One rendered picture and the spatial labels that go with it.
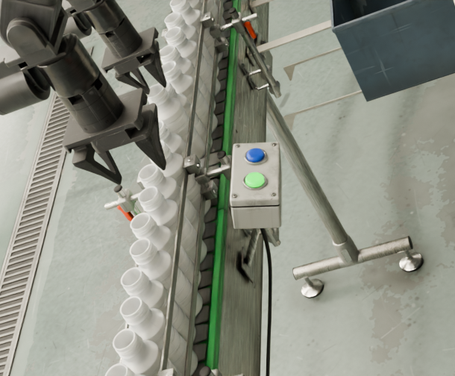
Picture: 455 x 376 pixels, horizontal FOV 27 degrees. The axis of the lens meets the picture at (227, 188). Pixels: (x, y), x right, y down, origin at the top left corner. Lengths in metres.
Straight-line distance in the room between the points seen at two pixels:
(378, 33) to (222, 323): 0.82
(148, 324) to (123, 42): 0.49
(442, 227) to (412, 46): 0.89
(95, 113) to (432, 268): 1.81
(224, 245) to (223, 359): 0.23
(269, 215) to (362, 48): 0.68
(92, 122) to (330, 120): 2.35
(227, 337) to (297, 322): 1.28
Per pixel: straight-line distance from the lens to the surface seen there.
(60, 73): 1.06
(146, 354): 1.35
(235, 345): 1.57
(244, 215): 1.52
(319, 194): 2.55
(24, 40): 1.02
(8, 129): 4.51
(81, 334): 3.24
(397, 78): 2.15
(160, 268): 1.46
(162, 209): 1.54
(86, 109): 1.08
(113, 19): 1.58
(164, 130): 1.65
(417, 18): 2.06
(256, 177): 1.51
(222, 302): 1.56
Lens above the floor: 2.05
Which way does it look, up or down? 38 degrees down
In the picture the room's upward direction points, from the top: 33 degrees counter-clockwise
